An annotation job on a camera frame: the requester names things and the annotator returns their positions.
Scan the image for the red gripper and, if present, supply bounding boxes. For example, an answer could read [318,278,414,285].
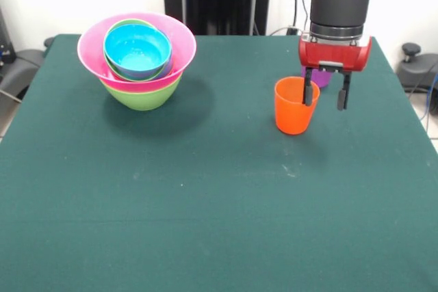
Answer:
[298,31,373,111]

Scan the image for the orange cup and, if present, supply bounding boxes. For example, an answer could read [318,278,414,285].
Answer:
[274,76,321,136]

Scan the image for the large pink bowl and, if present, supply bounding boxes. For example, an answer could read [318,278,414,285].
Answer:
[77,12,197,94]

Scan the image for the dark blue bowl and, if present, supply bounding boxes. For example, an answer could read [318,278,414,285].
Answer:
[118,30,174,80]

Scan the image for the small light blue footed bowl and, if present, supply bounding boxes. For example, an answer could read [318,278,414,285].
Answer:
[103,24,172,75]

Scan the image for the small green bowl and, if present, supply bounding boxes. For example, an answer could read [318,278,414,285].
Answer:
[103,18,170,83]

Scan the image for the purple cup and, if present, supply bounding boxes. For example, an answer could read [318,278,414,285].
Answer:
[300,65,333,89]

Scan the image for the black equipment with knob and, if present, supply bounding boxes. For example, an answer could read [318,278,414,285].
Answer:
[396,42,438,117]

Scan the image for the dark green tablecloth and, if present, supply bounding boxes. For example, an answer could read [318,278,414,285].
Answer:
[0,34,438,292]

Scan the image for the large green bowl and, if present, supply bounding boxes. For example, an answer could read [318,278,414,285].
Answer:
[99,75,183,112]

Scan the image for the black and grey equipment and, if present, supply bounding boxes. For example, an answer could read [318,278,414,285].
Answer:
[0,4,47,101]

